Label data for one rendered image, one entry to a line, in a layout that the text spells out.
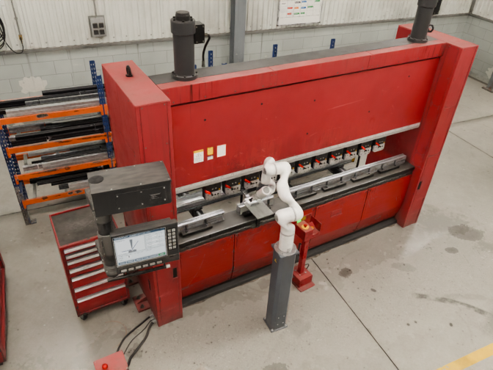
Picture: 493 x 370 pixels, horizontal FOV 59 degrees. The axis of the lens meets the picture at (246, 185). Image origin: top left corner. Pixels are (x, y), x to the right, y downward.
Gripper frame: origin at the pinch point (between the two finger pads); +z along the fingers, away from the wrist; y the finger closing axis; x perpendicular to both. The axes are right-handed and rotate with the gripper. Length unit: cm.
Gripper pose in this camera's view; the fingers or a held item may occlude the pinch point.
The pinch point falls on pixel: (253, 199)
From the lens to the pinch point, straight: 417.6
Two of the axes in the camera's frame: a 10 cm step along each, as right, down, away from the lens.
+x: 3.5, 9.2, -1.7
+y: -8.7, 2.5, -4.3
